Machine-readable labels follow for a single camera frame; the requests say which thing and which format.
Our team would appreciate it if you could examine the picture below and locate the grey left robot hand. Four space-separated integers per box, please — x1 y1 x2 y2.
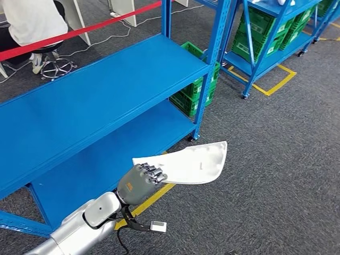
117 162 168 207

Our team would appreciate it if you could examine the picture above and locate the blue metal shelf rack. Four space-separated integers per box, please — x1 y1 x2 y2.
0 0 232 239
311 0 340 45
219 0 323 100

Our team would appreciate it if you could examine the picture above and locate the yellow floor tape square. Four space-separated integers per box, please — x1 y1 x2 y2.
228 64 297 97
114 151 176 231
303 21 340 42

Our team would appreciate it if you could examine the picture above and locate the red barrier tape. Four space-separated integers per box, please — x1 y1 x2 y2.
0 1 163 63

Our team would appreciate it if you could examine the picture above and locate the black stool chrome base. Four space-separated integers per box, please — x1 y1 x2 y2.
31 41 78 82

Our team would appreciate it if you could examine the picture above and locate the person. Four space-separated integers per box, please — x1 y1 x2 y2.
0 0 69 75

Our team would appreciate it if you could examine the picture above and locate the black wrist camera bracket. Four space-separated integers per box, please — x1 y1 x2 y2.
121 206 152 233

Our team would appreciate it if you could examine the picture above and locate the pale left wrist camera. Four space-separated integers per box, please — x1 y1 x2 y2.
150 220 167 234

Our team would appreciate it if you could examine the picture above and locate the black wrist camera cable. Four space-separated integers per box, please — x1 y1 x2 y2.
116 225 130 255

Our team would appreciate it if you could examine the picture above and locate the white floor cable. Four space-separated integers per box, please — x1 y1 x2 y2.
134 4 221 27
60 20 132 58

